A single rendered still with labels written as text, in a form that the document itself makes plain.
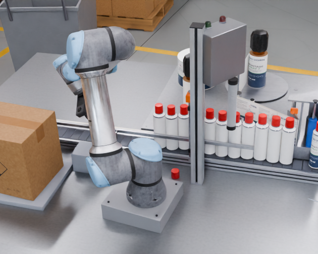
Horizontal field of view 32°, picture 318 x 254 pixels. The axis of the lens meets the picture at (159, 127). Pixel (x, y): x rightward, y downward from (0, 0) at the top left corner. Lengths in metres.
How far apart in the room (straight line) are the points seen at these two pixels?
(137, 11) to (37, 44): 1.57
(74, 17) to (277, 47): 2.07
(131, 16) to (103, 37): 3.88
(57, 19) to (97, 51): 2.46
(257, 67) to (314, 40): 2.90
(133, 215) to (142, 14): 3.85
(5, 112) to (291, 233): 1.18
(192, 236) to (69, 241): 0.44
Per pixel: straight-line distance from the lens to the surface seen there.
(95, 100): 1.84
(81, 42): 1.81
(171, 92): 2.74
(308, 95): 2.21
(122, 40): 1.84
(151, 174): 1.94
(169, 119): 2.23
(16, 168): 2.12
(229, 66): 1.97
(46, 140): 2.18
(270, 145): 2.21
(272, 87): 2.78
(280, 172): 2.24
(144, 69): 3.09
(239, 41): 1.96
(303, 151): 2.28
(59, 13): 4.24
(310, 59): 5.18
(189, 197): 2.15
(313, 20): 6.04
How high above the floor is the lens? 2.21
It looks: 33 degrees down
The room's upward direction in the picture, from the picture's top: 3 degrees counter-clockwise
